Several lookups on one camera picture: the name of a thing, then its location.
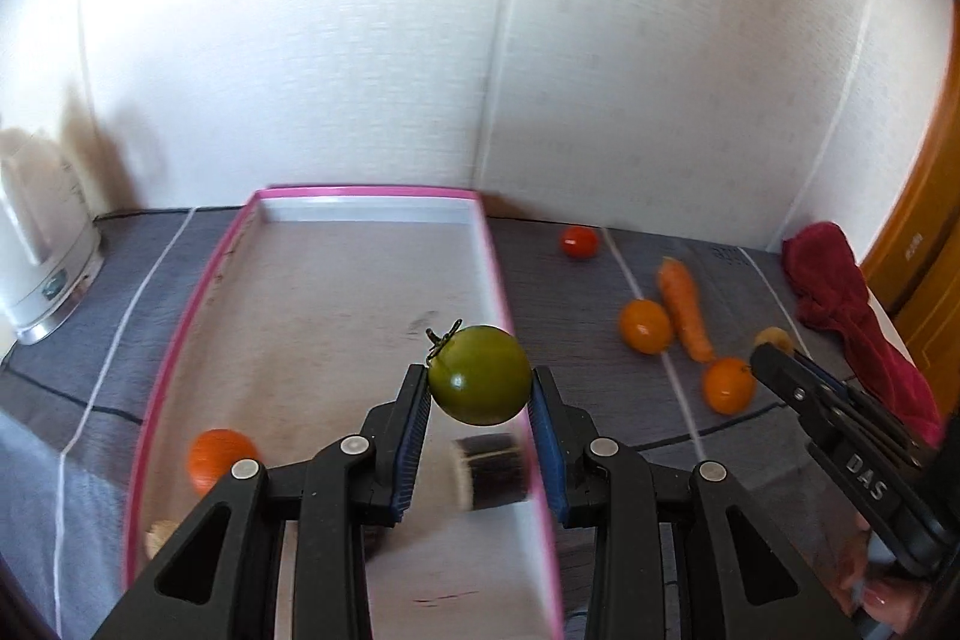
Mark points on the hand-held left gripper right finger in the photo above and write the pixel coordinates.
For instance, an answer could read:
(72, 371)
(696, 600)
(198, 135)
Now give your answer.
(551, 467)

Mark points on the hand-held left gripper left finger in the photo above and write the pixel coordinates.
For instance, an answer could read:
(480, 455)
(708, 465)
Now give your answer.
(405, 460)

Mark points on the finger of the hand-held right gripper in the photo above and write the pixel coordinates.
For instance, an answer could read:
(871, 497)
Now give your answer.
(780, 370)
(840, 385)

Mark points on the small yellow fruit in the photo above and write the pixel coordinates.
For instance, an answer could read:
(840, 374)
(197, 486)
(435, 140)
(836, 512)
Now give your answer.
(771, 337)

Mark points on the orange with green stem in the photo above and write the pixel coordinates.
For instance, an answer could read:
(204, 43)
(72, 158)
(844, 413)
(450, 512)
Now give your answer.
(727, 386)

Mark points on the orange carrot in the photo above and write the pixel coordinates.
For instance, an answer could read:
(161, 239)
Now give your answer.
(686, 310)

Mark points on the green tomato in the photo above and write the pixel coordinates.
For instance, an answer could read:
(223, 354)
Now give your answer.
(480, 377)

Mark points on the small glossy orange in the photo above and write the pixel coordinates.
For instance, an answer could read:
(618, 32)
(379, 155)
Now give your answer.
(643, 326)

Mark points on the pink-edged cardboard tray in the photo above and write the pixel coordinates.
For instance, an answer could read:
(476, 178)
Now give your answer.
(337, 310)

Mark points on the large round orange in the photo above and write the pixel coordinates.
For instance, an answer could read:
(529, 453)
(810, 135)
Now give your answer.
(214, 456)

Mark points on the red cherry tomato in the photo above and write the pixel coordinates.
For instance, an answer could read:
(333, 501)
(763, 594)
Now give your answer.
(579, 241)

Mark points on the round cracked cookie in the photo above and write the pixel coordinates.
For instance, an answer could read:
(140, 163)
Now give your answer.
(159, 535)

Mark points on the person's right hand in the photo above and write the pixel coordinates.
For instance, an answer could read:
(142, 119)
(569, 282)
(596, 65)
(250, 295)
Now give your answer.
(892, 591)

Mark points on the red towel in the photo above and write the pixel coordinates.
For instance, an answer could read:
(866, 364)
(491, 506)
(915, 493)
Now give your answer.
(832, 287)

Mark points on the wooden door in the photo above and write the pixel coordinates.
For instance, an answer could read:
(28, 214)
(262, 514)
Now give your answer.
(922, 250)

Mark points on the grey tablecloth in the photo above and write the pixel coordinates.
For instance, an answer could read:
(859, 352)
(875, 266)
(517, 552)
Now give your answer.
(112, 310)

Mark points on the white electric kettle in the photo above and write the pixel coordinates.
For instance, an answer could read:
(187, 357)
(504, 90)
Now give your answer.
(45, 235)

